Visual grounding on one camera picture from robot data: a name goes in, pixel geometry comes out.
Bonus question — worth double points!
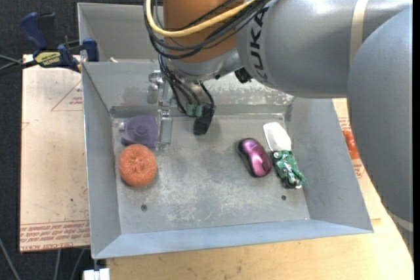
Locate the purple plastic toy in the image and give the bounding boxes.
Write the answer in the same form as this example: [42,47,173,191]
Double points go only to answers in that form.
[120,113,159,149]

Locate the black cylinder on white bracket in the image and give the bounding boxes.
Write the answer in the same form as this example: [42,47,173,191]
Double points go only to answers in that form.
[234,66,254,84]

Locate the white plastic scoop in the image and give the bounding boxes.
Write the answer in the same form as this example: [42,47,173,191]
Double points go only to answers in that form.
[262,121,293,153]

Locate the black oblong object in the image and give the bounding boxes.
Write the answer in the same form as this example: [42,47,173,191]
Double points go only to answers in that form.
[192,104,217,136]

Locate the orange scouring ball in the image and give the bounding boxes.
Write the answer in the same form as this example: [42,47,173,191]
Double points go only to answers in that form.
[117,143,159,188]

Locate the grey metal bin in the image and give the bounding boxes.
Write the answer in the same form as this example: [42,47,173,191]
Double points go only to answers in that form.
[77,2,375,260]

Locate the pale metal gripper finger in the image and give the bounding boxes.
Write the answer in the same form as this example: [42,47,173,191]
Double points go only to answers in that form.
[157,107,175,147]
[148,71,163,105]

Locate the brown cardboard board red print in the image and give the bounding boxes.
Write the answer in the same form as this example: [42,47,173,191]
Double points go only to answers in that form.
[19,54,383,254]

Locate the green toy motorcycle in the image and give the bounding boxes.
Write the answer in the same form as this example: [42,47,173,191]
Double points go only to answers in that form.
[271,150,307,190]

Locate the magenta computer mouse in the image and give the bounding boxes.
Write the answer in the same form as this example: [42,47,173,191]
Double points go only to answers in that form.
[236,137,274,179]

